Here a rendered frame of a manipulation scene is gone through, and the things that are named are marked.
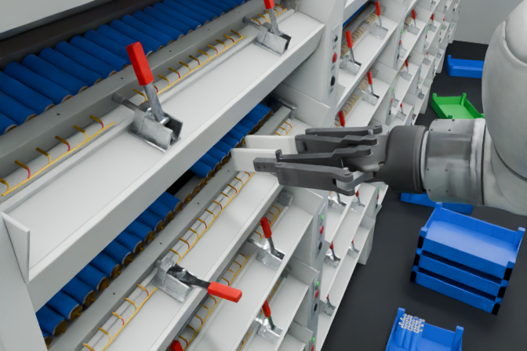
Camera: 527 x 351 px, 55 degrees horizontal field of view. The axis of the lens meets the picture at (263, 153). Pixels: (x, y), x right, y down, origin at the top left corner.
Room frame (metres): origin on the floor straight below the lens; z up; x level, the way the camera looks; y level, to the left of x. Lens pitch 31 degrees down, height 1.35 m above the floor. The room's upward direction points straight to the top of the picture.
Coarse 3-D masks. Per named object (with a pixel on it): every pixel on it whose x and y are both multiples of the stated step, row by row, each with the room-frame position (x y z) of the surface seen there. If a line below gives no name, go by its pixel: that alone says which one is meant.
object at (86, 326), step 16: (288, 112) 0.77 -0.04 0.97; (272, 128) 0.71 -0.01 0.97; (224, 176) 0.57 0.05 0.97; (208, 192) 0.53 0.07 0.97; (192, 208) 0.50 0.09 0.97; (176, 224) 0.47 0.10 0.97; (192, 224) 0.49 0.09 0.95; (160, 240) 0.44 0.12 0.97; (176, 240) 0.45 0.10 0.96; (144, 256) 0.41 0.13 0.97; (160, 256) 0.42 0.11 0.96; (128, 272) 0.39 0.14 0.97; (144, 272) 0.39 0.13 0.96; (112, 288) 0.36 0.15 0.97; (128, 288) 0.37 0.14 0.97; (144, 288) 0.38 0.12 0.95; (96, 304) 0.34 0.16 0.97; (112, 304) 0.35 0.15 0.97; (80, 320) 0.32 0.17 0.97; (96, 320) 0.33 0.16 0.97; (128, 320) 0.34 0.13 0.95; (64, 336) 0.31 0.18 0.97; (80, 336) 0.31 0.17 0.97
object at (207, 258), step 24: (288, 96) 0.80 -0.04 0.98; (312, 120) 0.78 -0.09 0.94; (192, 192) 0.55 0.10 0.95; (240, 192) 0.58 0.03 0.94; (264, 192) 0.59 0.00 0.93; (240, 216) 0.53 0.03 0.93; (192, 240) 0.47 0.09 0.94; (216, 240) 0.48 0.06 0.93; (240, 240) 0.50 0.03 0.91; (192, 264) 0.44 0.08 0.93; (216, 264) 0.44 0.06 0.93; (144, 312) 0.36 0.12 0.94; (168, 312) 0.37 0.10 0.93; (192, 312) 0.41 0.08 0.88; (120, 336) 0.33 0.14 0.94; (144, 336) 0.34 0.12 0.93; (168, 336) 0.35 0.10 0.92
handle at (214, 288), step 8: (184, 272) 0.40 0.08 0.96; (184, 280) 0.39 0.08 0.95; (192, 280) 0.39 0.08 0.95; (200, 280) 0.39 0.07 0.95; (200, 288) 0.38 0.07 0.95; (208, 288) 0.38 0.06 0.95; (216, 288) 0.38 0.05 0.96; (224, 288) 0.38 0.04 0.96; (232, 288) 0.38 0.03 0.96; (224, 296) 0.37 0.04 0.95; (232, 296) 0.37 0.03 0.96; (240, 296) 0.37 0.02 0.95
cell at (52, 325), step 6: (42, 306) 0.33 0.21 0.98; (36, 312) 0.33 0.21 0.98; (42, 312) 0.33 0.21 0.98; (48, 312) 0.33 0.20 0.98; (54, 312) 0.33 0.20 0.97; (42, 318) 0.32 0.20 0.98; (48, 318) 0.32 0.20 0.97; (54, 318) 0.32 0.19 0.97; (60, 318) 0.32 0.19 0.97; (42, 324) 0.32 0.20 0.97; (48, 324) 0.32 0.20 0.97; (54, 324) 0.32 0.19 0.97; (48, 330) 0.32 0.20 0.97; (54, 330) 0.32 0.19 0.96
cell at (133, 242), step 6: (120, 234) 0.44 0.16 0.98; (126, 234) 0.44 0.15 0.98; (132, 234) 0.44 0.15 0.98; (114, 240) 0.44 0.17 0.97; (120, 240) 0.43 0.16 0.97; (126, 240) 0.43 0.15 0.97; (132, 240) 0.43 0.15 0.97; (138, 240) 0.43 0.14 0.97; (126, 246) 0.43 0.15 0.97; (132, 246) 0.43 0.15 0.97; (132, 252) 0.43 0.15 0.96
